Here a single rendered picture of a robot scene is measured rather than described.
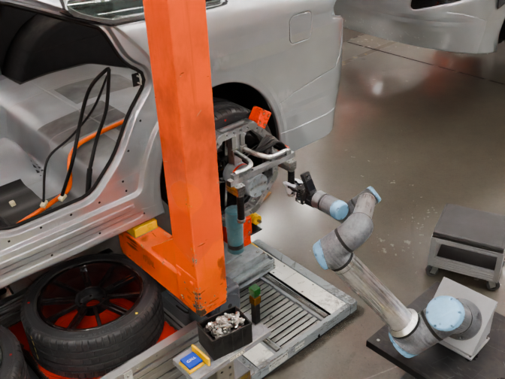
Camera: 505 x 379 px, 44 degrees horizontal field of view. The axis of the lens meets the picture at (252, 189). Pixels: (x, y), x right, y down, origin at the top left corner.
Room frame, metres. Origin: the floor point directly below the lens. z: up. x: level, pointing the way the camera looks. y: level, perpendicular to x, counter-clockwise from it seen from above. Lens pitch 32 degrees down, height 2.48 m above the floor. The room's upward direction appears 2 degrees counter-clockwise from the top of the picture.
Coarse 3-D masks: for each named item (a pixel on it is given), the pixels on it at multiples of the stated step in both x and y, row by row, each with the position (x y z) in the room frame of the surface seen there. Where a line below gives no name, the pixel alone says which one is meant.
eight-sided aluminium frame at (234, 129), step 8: (240, 120) 2.88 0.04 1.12; (248, 120) 2.88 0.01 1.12; (224, 128) 2.80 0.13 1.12; (232, 128) 2.80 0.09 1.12; (240, 128) 2.81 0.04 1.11; (248, 128) 2.84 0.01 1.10; (256, 128) 2.89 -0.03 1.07; (216, 136) 2.73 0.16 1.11; (224, 136) 2.74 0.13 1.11; (232, 136) 2.77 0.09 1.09; (264, 136) 2.91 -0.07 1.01; (216, 144) 2.72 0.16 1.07; (272, 152) 2.94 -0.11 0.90; (272, 168) 2.94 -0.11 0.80; (272, 176) 2.94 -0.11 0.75; (272, 184) 2.94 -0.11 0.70; (264, 192) 2.90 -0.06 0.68; (256, 200) 2.88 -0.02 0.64; (248, 208) 2.83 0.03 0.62; (256, 208) 2.86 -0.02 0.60; (224, 216) 2.77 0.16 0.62; (224, 224) 2.71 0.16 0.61
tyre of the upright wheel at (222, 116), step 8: (216, 104) 2.96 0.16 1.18; (224, 104) 2.98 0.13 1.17; (232, 104) 3.02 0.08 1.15; (216, 112) 2.86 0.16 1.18; (224, 112) 2.86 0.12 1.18; (232, 112) 2.89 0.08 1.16; (240, 112) 2.92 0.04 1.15; (248, 112) 2.96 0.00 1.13; (216, 120) 2.82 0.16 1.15; (224, 120) 2.85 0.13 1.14; (232, 120) 2.88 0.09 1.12; (216, 128) 2.82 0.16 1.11; (160, 184) 2.76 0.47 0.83; (248, 200) 2.94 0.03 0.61
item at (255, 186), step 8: (224, 168) 2.81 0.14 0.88; (232, 168) 2.77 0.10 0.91; (224, 176) 2.79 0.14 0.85; (256, 176) 2.68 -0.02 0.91; (264, 176) 2.71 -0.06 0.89; (248, 184) 2.65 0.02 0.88; (256, 184) 2.68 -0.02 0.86; (264, 184) 2.71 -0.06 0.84; (248, 192) 2.65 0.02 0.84; (256, 192) 2.67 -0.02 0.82
